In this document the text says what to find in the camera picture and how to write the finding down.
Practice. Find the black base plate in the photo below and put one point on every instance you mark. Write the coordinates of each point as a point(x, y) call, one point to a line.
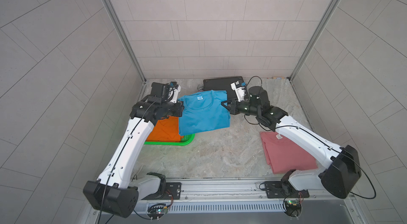
point(281, 190)
point(166, 192)

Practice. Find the purple patterned bottle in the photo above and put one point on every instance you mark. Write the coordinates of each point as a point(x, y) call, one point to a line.
point(200, 88)

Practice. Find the pink t-shirt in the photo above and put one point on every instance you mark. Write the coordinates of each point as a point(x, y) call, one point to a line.
point(283, 155)

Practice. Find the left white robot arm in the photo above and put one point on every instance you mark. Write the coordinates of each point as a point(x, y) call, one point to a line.
point(143, 118)

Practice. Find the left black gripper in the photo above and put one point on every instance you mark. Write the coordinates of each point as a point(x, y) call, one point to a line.
point(177, 109)

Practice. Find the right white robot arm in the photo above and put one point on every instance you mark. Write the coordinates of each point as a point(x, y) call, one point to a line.
point(340, 165)

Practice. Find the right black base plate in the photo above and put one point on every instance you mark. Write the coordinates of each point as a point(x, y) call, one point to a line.
point(281, 190)

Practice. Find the orange t-shirt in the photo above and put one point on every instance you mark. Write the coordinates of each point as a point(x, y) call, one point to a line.
point(166, 130)

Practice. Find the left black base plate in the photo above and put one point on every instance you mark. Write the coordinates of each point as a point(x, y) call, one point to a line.
point(166, 192)

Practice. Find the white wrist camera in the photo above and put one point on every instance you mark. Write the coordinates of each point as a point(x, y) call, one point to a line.
point(174, 90)
point(239, 87)

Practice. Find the left green circuit board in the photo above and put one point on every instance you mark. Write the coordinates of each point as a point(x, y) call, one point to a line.
point(157, 211)

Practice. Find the aluminium mounting rail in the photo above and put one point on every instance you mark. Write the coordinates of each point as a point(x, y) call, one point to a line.
point(222, 189)

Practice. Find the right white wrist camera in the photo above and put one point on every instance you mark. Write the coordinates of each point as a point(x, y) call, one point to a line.
point(239, 87)

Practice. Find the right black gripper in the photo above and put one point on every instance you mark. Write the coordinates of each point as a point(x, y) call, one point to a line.
point(233, 108)

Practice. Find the black hard case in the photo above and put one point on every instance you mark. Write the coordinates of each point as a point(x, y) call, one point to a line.
point(222, 84)

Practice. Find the blue t-shirt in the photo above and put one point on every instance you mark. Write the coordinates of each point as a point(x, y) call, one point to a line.
point(203, 111)

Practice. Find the green plastic basket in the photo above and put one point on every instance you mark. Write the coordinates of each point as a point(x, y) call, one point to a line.
point(184, 141)

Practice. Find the right green circuit board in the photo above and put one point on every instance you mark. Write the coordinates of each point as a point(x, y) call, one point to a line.
point(293, 208)

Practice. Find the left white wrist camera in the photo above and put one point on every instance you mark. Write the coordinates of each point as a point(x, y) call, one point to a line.
point(174, 90)

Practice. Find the green circuit board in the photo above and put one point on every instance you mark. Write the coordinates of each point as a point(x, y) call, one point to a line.
point(157, 211)
point(293, 208)

